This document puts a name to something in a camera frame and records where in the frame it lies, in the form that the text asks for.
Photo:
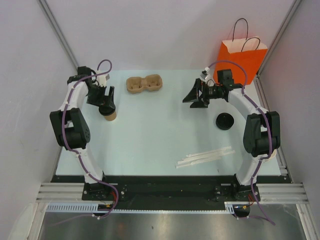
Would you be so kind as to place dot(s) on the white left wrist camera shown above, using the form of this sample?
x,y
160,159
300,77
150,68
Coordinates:
x,y
102,80

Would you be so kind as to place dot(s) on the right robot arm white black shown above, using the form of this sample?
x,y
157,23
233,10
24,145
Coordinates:
x,y
261,133

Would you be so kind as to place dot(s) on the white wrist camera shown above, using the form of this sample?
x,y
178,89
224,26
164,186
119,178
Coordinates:
x,y
102,80
205,74

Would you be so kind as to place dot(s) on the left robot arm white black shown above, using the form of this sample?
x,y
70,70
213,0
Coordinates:
x,y
73,133

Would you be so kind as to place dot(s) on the aluminium frame rail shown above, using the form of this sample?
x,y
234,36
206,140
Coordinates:
x,y
282,193

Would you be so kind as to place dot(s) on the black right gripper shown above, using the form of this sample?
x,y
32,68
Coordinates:
x,y
194,95

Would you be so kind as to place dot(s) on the brown pulp cup carrier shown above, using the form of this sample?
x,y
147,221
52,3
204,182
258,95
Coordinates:
x,y
136,84

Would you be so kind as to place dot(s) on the white slotted cable duct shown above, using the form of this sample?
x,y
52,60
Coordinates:
x,y
95,208

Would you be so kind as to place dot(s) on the stack of paper cups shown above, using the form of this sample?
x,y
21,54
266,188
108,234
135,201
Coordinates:
x,y
274,153

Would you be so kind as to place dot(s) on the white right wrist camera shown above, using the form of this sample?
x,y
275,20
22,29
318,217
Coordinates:
x,y
205,74

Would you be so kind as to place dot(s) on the orange paper bag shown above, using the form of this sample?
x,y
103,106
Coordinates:
x,y
243,56

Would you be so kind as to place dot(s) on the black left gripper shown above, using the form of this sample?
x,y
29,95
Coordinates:
x,y
103,100

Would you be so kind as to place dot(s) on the black plastic cup lid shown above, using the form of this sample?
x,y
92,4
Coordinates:
x,y
106,110

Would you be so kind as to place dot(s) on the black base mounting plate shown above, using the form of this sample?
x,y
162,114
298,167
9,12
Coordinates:
x,y
170,193

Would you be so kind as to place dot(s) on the brown paper coffee cup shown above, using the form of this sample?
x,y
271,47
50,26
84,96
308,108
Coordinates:
x,y
111,117

